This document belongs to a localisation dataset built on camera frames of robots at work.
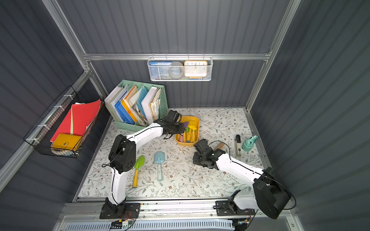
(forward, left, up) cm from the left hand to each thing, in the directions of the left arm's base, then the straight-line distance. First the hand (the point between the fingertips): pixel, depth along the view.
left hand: (181, 128), depth 96 cm
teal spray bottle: (-13, -42, -2) cm, 44 cm away
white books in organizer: (+6, +22, +15) cm, 27 cm away
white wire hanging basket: (+20, -1, +25) cm, 32 cm away
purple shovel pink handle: (+7, -3, -5) cm, 9 cm away
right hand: (-21, -10, -3) cm, 23 cm away
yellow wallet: (-24, +51, +21) cm, 60 cm away
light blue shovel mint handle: (-18, +14, -8) cm, 24 cm away
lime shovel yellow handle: (+3, -4, -6) cm, 8 cm away
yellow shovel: (+6, -8, -4) cm, 10 cm away
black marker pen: (-11, -38, -5) cm, 39 cm away
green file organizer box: (+10, +32, +12) cm, 35 cm away
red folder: (-10, +52, +22) cm, 57 cm away
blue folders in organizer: (+8, +39, +4) cm, 40 cm away
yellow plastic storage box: (-5, -6, -4) cm, 9 cm away
